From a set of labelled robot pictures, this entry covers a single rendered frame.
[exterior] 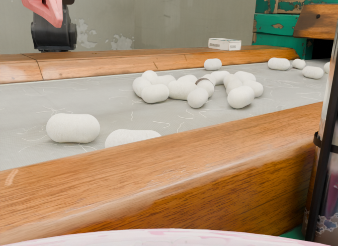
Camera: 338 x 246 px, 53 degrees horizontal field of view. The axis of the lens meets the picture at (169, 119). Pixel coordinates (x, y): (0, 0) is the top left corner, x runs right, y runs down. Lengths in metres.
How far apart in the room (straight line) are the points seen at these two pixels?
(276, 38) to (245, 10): 1.05
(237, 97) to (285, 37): 0.55
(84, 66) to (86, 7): 2.08
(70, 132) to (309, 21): 0.63
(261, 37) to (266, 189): 0.76
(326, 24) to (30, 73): 0.56
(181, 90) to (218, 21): 1.71
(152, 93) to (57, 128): 0.13
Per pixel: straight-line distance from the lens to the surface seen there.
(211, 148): 0.17
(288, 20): 0.87
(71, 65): 0.50
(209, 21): 2.11
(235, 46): 0.71
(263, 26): 0.92
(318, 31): 0.76
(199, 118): 0.31
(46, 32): 0.75
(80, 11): 2.56
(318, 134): 0.19
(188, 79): 0.40
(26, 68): 0.48
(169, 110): 0.33
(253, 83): 0.40
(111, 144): 0.20
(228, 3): 2.02
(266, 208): 0.19
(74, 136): 0.24
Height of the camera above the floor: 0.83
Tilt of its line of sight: 17 degrees down
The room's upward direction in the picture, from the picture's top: 2 degrees clockwise
